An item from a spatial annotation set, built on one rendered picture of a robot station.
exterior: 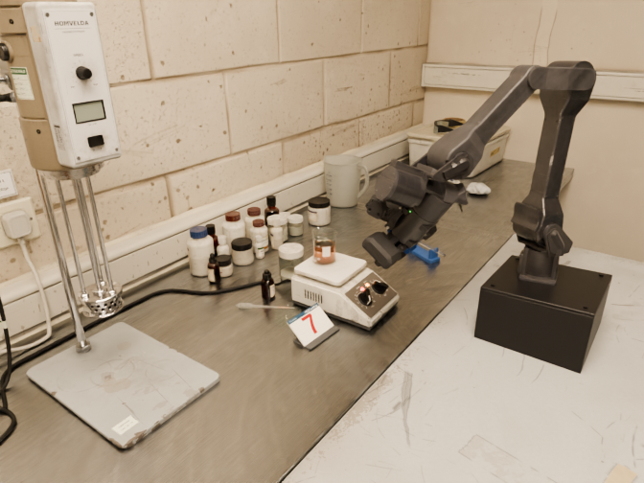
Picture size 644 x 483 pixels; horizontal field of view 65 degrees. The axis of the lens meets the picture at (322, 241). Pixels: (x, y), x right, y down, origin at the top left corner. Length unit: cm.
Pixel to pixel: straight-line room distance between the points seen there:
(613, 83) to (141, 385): 185
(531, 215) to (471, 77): 138
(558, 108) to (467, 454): 58
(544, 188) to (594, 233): 139
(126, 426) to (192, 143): 74
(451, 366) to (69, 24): 79
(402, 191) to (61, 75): 49
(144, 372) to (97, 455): 18
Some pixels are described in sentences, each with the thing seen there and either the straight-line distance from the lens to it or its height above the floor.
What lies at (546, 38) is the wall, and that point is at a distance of 226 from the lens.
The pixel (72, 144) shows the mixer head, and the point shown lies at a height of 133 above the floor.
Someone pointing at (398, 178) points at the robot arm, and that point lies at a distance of 79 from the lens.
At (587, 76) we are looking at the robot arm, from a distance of 96.
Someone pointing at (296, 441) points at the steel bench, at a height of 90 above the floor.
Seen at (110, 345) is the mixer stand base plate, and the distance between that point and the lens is 106.
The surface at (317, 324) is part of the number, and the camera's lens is 102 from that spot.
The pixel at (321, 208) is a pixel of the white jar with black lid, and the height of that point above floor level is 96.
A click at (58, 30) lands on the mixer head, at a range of 73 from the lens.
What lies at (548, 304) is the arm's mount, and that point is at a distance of 96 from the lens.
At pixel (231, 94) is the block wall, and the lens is 143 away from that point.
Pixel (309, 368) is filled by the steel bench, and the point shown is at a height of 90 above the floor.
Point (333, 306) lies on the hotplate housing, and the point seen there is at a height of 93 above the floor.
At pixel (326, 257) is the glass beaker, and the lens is 107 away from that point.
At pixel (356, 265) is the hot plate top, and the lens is 108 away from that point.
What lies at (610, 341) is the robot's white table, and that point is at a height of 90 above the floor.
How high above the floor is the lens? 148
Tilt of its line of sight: 24 degrees down
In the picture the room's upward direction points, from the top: 1 degrees counter-clockwise
